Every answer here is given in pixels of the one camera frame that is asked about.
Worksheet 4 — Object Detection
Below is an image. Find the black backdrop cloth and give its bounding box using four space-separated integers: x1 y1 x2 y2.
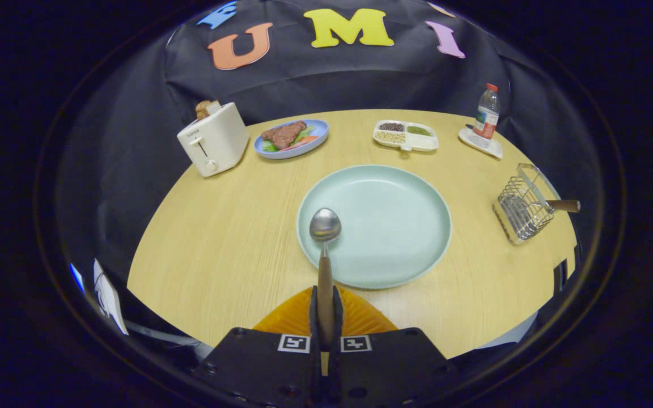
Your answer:
54 0 588 284

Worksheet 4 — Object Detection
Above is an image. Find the brown steak piece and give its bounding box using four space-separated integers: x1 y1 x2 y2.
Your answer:
261 120 308 150

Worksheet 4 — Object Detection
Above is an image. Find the white square coaster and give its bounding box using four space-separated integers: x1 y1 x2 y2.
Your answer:
458 126 504 159

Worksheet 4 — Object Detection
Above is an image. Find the white sheet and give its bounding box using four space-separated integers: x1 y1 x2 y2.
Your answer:
93 259 129 335

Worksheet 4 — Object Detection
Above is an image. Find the white toaster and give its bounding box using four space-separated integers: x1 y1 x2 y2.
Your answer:
177 101 250 178

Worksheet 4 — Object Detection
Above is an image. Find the white divided dish with beans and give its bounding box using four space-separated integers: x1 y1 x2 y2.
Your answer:
372 120 439 152

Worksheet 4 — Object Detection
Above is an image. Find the metal wire cutlery rack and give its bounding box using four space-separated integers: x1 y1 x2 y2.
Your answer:
492 163 559 245

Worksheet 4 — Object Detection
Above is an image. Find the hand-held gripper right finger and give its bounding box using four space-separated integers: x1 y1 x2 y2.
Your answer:
329 285 460 408

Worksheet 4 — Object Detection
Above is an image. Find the clear plastic bottle red cap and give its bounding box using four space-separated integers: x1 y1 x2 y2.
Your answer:
472 83 501 141

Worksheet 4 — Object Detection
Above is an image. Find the wooden handled metal fork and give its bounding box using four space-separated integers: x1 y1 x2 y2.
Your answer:
522 187 582 215

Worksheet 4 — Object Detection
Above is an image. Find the small blue plate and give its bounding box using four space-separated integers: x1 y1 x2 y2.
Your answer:
253 119 330 160

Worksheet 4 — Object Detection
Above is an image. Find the light green plate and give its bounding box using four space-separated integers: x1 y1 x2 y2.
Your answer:
296 165 452 290

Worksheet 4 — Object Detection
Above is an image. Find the black table clamp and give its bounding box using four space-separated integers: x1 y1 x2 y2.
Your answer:
553 259 570 295

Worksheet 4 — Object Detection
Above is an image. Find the wooden handled metal spoon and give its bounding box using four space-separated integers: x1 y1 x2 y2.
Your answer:
309 207 342 347

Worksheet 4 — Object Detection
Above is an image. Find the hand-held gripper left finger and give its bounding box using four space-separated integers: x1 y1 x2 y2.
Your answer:
190 285 323 408

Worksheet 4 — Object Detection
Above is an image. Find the toasted bread slice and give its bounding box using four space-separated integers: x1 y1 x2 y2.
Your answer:
195 100 221 121

